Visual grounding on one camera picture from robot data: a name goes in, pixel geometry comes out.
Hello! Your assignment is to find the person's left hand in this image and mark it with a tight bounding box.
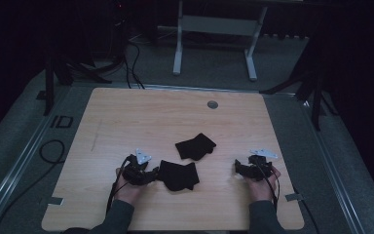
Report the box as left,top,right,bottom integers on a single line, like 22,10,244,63
114,167,148,207

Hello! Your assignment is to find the person's right hand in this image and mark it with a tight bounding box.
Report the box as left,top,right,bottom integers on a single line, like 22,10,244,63
245,165,282,203

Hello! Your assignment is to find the black cloth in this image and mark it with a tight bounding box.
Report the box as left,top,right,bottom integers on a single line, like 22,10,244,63
157,159,201,192
174,132,218,162

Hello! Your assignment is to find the black cable bundle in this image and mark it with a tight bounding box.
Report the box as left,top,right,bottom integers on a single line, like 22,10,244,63
122,35,146,90

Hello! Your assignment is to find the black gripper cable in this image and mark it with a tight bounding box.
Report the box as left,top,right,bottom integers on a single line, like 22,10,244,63
105,154,136,215
254,161,281,213

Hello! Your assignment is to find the black floor cable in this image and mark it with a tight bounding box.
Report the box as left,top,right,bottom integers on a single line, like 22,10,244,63
0,138,66,234

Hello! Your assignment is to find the black tripod stand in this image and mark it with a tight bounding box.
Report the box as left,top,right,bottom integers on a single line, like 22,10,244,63
42,45,113,117
258,61,340,133

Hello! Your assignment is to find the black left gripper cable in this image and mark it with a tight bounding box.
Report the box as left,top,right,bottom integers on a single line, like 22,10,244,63
105,154,136,215

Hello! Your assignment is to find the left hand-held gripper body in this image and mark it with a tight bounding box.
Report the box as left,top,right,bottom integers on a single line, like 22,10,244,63
122,148,153,186

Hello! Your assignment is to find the white metal desk frame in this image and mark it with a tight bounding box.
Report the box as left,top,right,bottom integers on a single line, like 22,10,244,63
171,0,270,82

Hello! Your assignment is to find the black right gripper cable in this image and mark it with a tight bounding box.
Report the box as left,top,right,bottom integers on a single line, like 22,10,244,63
254,161,281,213

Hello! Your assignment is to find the grey tape piece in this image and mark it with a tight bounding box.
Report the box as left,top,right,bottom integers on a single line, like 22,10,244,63
284,192,305,203

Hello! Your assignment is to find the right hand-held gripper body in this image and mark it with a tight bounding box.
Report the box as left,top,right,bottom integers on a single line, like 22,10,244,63
243,148,279,182

